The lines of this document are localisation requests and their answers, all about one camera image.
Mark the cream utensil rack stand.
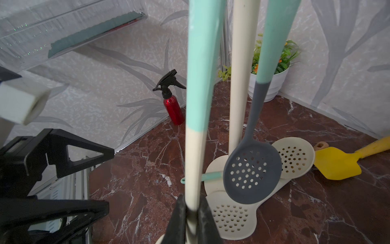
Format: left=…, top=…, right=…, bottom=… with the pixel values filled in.
left=203, top=0, right=262, bottom=196

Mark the yellow toy shovel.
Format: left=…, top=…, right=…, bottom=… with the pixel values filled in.
left=314, top=137, right=390, bottom=181

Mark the red spray bottle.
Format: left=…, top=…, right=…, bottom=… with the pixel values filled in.
left=153, top=69, right=186, bottom=126

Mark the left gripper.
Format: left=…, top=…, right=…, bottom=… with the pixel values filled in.
left=1, top=129, right=115, bottom=244

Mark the small cream skimmer green handle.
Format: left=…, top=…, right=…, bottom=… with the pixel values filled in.
left=183, top=1, right=226, bottom=244

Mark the potted artificial plant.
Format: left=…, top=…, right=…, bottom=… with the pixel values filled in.
left=217, top=33, right=301, bottom=103

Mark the grey skimmer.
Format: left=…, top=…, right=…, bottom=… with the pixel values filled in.
left=223, top=1, right=301, bottom=204

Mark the cream slotted spatula wooden handle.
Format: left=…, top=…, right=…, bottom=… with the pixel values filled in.
left=204, top=137, right=329, bottom=240

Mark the clear plastic wall shelf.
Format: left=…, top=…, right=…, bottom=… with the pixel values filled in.
left=1, top=0, right=147, bottom=72

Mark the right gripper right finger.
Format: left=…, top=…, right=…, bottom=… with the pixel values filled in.
left=198, top=195, right=223, bottom=244

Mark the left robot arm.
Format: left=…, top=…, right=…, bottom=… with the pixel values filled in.
left=1, top=120, right=115, bottom=244

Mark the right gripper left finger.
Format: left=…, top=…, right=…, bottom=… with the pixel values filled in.
left=161, top=195, right=186, bottom=244

